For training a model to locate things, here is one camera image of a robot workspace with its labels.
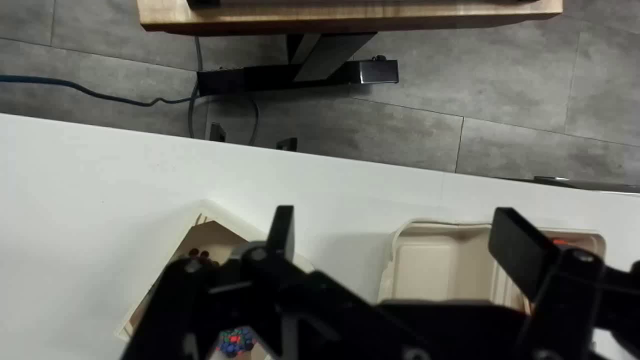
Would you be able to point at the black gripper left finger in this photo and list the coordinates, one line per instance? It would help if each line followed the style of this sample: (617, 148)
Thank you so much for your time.
(282, 231)

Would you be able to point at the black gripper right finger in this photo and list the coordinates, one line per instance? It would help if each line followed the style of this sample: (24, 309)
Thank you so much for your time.
(522, 250)

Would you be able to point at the small tan cardboard box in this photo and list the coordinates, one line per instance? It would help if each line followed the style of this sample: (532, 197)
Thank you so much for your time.
(213, 237)

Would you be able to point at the beige clamshell takeout container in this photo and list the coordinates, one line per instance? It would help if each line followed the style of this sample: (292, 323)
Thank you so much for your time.
(433, 267)

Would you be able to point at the blue red item in box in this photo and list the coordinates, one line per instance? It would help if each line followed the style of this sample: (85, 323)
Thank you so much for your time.
(236, 341)

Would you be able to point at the black metal table leg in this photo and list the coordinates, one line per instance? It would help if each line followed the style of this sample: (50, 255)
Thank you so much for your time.
(300, 71)

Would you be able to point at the wooden desk with metal base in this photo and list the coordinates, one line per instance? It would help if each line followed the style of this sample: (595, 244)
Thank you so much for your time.
(346, 17)

